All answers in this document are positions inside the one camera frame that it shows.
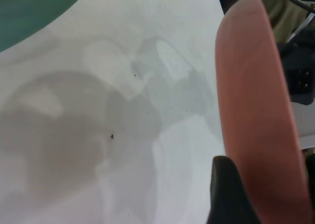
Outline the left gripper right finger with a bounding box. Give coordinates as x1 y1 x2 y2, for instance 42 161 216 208
304 152 315 224

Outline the green plate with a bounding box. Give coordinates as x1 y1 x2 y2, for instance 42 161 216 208
0 0 89 53

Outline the pink plate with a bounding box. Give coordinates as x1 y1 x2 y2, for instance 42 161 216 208
215 0 312 224

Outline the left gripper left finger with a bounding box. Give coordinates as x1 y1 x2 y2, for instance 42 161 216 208
208 156 262 224

